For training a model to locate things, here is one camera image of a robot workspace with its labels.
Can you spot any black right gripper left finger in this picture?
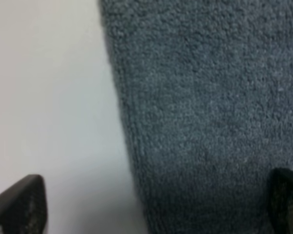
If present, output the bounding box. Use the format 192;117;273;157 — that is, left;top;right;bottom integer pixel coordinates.
0;175;48;234

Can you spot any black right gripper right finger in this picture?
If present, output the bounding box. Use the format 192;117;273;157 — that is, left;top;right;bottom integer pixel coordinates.
267;168;293;234

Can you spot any grey towel with orange pattern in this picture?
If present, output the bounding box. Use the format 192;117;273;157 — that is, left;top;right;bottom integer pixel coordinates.
100;0;293;234

